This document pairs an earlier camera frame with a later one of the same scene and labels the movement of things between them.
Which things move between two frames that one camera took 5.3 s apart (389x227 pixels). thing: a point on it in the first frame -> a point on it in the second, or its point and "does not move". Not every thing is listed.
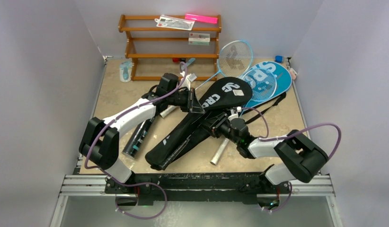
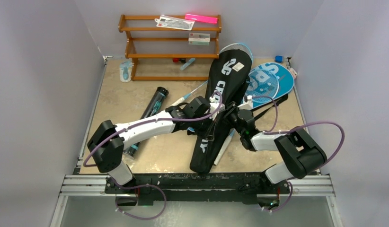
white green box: [199, 39] does not move
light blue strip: [190, 61] does not move
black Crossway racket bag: [185, 129] -> [230, 76]
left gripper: [192, 103] -> [207, 131]
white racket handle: [214, 161] does not move
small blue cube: [278, 59] does not move
